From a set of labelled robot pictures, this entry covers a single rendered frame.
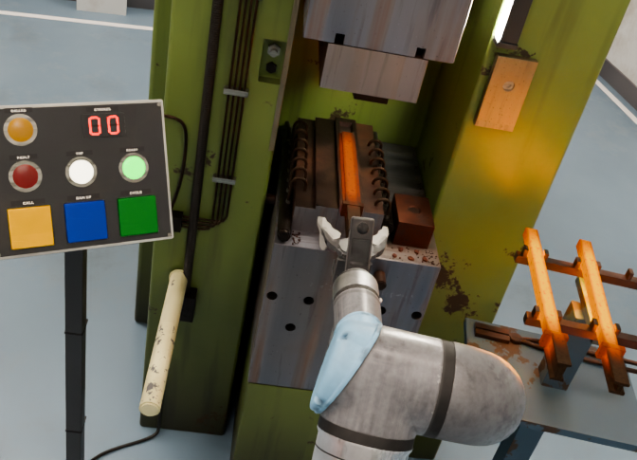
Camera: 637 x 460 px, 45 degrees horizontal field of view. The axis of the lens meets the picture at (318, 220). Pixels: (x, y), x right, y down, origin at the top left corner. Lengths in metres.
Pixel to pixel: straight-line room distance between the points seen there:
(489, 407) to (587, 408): 0.96
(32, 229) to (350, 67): 0.68
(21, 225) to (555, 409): 1.18
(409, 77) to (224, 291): 0.81
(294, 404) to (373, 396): 1.16
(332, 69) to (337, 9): 0.12
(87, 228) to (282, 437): 0.89
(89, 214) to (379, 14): 0.67
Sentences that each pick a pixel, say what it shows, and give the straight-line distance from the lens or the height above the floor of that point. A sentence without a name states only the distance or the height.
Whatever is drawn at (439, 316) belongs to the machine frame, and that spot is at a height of 0.60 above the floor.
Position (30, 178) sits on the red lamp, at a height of 1.09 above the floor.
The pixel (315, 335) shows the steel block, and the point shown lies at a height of 0.66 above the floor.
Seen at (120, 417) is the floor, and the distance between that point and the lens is 2.48.
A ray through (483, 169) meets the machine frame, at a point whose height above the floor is 1.07.
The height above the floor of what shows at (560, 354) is 1.00.
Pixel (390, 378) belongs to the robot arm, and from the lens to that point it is 0.87.
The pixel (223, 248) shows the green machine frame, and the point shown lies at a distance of 1.94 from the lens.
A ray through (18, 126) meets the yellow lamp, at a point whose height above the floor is 1.17.
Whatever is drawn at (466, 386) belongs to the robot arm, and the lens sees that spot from 0.89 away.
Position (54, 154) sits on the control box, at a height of 1.12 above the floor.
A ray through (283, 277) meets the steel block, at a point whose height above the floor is 0.82.
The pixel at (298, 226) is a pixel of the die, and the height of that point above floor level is 0.93.
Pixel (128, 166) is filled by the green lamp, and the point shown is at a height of 1.09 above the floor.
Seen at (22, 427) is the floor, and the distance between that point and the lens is 2.48.
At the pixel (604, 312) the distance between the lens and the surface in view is 1.67.
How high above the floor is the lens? 1.91
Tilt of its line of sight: 34 degrees down
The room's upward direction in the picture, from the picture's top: 13 degrees clockwise
